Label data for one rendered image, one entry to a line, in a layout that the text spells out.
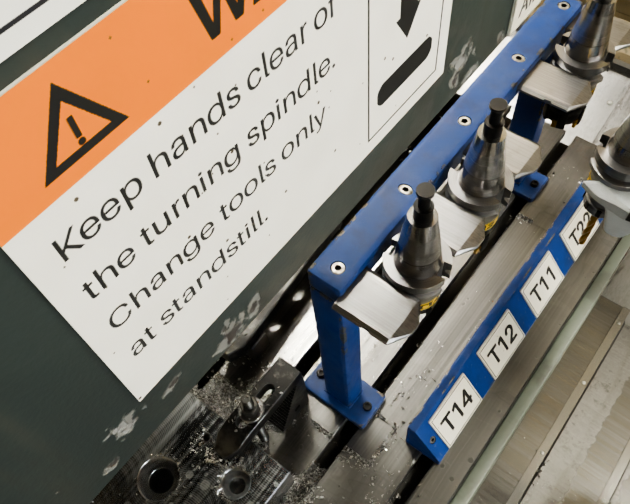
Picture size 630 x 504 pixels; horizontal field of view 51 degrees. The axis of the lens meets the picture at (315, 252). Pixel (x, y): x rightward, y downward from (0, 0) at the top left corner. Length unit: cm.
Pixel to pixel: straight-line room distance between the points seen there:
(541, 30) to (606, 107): 54
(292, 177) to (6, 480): 10
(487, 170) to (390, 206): 9
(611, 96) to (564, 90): 58
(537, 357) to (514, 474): 18
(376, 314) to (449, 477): 34
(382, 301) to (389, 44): 41
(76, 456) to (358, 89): 13
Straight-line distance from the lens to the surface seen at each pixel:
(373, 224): 62
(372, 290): 60
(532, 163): 70
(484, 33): 28
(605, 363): 117
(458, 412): 85
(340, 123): 20
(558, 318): 97
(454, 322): 94
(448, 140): 69
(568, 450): 108
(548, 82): 78
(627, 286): 125
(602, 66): 79
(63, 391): 17
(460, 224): 64
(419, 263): 57
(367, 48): 19
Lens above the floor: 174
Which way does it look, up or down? 58 degrees down
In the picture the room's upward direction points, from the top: 8 degrees counter-clockwise
